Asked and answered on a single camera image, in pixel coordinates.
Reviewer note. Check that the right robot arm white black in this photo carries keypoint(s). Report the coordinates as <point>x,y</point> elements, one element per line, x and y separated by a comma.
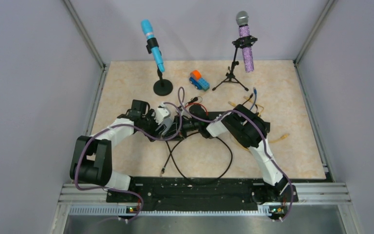
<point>251,132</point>

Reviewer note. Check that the white small hub box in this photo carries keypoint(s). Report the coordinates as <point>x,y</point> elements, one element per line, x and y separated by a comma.
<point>164,126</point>

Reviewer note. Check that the black tripod mic stand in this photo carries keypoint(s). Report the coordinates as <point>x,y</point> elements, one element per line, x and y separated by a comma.
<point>230,76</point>

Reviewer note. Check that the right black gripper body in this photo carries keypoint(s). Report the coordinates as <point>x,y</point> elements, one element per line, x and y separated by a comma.
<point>189,125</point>

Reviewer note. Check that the cyan microphone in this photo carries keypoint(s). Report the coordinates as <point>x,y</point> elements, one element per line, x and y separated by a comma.
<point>152,44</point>

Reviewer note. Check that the colourful toy block truck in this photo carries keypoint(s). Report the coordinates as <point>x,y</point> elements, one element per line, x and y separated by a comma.
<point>198,81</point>

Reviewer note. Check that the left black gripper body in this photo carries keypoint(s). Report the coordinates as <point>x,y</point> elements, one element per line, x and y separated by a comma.
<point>150,125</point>

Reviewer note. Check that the small black wall charger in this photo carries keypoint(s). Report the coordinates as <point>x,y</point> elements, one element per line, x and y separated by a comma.
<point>197,99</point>

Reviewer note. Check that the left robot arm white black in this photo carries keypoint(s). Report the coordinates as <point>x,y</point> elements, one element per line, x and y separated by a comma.
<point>91,166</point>

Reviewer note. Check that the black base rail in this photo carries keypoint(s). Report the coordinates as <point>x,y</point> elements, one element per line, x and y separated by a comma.
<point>155,194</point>

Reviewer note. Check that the purple glitter microphone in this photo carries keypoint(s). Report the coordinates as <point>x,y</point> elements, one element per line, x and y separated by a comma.
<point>246,40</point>

